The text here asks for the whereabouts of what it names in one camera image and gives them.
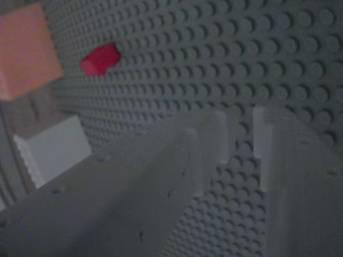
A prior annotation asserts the small red brick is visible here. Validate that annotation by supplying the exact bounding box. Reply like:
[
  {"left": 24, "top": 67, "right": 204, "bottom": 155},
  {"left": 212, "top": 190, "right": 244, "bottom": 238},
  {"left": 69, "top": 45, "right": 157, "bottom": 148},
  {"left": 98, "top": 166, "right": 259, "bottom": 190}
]
[{"left": 78, "top": 42, "right": 122, "bottom": 76}]

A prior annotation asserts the grey brick box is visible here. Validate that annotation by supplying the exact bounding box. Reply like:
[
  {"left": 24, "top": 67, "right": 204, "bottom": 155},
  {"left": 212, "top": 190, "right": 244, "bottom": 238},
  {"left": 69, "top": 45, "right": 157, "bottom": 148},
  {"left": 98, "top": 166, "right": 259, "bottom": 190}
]
[{"left": 12, "top": 114, "right": 93, "bottom": 189}]

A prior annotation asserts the grey building baseplate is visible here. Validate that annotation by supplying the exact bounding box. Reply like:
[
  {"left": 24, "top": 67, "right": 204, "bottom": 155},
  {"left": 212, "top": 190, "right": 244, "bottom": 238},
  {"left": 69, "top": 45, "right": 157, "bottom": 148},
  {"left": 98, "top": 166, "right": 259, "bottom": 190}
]
[{"left": 44, "top": 0, "right": 343, "bottom": 257}]

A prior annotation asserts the orange brick box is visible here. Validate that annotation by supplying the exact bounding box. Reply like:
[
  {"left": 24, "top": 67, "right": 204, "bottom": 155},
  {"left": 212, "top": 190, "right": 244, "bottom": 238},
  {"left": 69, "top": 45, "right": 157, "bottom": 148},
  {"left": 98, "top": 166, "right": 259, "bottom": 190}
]
[{"left": 0, "top": 2, "right": 64, "bottom": 102}]

